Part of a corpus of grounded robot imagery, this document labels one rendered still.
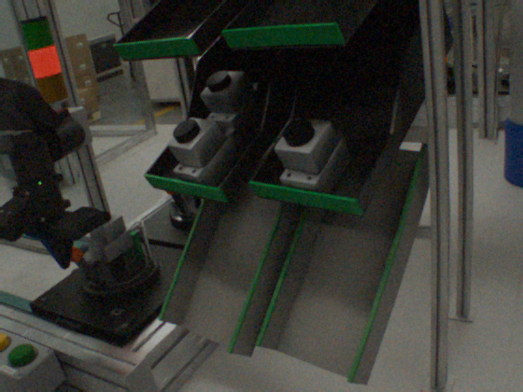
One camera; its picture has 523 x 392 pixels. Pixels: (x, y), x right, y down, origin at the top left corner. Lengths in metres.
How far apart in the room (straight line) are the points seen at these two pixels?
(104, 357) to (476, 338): 0.56
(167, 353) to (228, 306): 0.15
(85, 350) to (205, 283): 0.21
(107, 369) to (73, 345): 0.10
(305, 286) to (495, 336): 0.35
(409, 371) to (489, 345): 0.13
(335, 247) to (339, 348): 0.12
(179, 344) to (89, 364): 0.14
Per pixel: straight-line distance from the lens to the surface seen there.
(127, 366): 0.76
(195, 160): 0.58
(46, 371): 0.85
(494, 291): 0.98
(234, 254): 0.71
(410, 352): 0.84
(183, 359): 0.84
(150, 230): 1.09
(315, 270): 0.66
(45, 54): 1.03
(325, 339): 0.64
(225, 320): 0.70
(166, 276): 0.91
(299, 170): 0.53
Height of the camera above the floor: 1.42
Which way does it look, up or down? 24 degrees down
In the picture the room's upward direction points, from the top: 10 degrees counter-clockwise
